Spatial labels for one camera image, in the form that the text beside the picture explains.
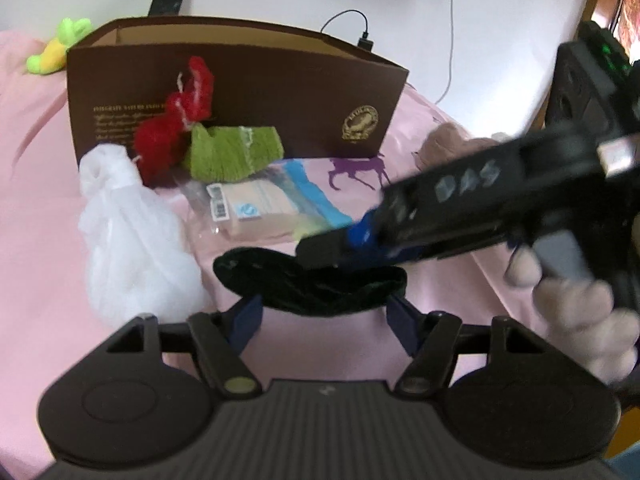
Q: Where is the green and yellow plush toy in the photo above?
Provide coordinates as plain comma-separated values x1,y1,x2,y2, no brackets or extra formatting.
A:
26,17,95,76

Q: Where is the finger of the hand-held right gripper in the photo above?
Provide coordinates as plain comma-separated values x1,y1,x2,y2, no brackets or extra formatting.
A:
350,141,523,251
295,227,523,273

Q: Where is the pink printed bedsheet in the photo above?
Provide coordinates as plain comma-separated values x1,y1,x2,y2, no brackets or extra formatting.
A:
0,27,551,466

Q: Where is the red fluffy cloth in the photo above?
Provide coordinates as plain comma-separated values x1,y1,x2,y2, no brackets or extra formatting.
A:
132,56,217,188

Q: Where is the black charger cable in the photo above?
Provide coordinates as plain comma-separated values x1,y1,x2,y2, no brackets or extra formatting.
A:
320,9,371,41

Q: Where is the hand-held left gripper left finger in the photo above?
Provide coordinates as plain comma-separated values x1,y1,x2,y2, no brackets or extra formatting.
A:
105,294,264,401

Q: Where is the white wall cable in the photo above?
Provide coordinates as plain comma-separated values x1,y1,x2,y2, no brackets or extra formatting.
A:
434,0,462,106

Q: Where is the beige plush item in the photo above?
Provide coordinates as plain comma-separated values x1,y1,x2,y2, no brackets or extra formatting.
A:
417,122,511,181

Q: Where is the dark green velvet cloth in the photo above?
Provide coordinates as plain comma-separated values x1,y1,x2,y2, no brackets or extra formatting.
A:
212,247,408,320

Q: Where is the person's right hand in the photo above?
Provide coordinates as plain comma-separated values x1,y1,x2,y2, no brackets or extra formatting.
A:
504,247,640,387

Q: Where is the brown cardboard box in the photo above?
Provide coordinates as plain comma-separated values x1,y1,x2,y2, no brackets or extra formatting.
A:
66,16,411,171

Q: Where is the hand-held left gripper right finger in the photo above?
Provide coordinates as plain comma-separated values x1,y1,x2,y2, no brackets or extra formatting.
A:
386,294,543,401

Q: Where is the green fluffy towel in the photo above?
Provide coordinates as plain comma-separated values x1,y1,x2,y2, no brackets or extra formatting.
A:
181,124,285,183

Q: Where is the clear plastic bag package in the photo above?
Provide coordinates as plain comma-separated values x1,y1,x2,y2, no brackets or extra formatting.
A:
175,159,353,251

